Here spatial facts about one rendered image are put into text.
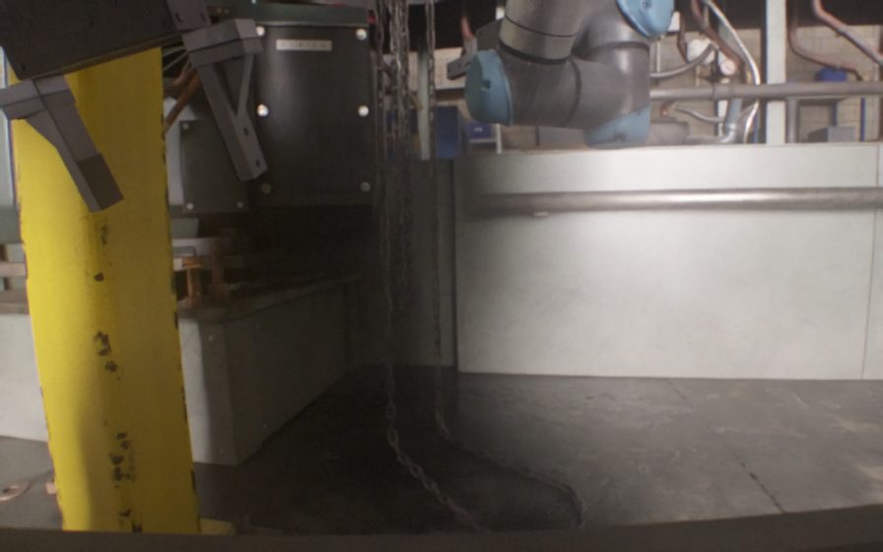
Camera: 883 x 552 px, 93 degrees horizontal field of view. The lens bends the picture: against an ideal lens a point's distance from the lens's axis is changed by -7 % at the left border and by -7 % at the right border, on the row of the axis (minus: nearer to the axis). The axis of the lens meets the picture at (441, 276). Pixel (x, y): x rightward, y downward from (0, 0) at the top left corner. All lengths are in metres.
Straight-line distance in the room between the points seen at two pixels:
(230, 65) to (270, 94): 0.54
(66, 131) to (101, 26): 0.10
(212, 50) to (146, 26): 0.04
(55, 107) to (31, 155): 0.13
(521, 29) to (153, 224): 0.42
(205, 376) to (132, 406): 0.35
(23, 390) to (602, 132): 1.15
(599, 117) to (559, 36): 0.11
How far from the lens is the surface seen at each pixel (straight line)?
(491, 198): 1.14
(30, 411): 1.22
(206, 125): 0.85
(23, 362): 1.19
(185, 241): 0.88
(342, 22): 0.94
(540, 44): 0.49
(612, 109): 0.56
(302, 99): 0.89
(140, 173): 0.54
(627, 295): 1.27
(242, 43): 0.34
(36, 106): 0.44
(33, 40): 0.41
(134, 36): 0.37
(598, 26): 0.60
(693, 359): 1.35
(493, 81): 0.49
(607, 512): 0.75
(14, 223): 1.09
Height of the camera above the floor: 0.40
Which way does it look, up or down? 6 degrees down
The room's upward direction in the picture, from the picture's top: 1 degrees counter-clockwise
